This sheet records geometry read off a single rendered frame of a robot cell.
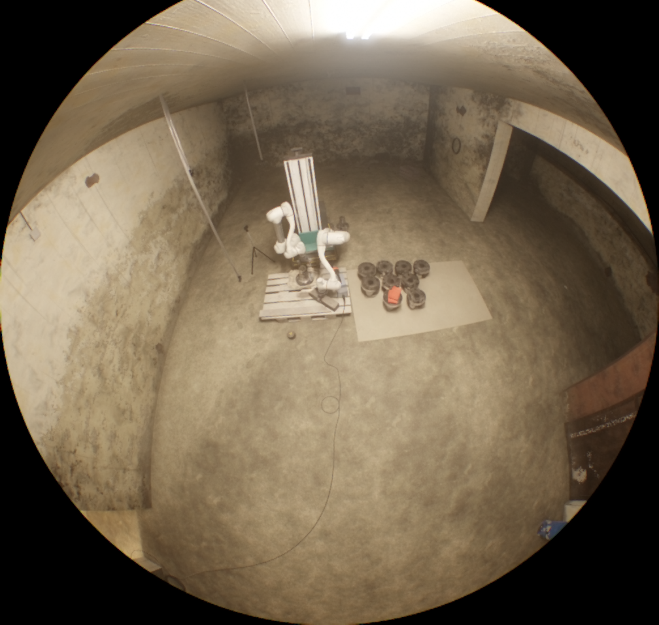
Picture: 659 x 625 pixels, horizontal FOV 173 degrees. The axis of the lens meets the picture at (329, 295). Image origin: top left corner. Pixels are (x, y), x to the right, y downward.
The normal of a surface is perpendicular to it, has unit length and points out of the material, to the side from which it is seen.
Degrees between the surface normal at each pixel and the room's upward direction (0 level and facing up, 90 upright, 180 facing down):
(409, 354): 0
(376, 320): 0
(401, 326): 0
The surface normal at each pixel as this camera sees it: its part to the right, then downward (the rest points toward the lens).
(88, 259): 1.00, -0.09
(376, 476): -0.08, -0.59
